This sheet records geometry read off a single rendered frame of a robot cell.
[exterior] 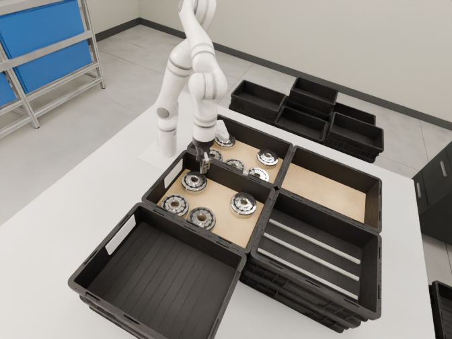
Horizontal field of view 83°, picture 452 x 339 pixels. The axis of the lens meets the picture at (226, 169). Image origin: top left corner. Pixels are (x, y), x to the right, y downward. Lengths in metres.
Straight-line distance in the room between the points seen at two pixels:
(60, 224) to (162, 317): 0.58
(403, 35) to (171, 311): 3.66
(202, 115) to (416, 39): 3.38
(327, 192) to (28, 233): 1.21
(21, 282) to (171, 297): 0.52
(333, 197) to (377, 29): 2.88
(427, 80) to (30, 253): 4.09
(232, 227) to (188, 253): 0.19
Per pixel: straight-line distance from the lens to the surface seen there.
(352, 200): 1.26
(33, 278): 1.12
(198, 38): 0.81
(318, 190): 1.21
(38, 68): 2.69
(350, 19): 3.81
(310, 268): 0.99
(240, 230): 0.97
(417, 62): 4.00
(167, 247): 0.92
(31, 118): 2.76
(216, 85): 0.70
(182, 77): 1.03
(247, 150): 1.25
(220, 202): 1.02
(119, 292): 0.88
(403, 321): 1.27
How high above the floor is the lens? 1.66
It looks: 47 degrees down
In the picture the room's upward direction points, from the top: 13 degrees clockwise
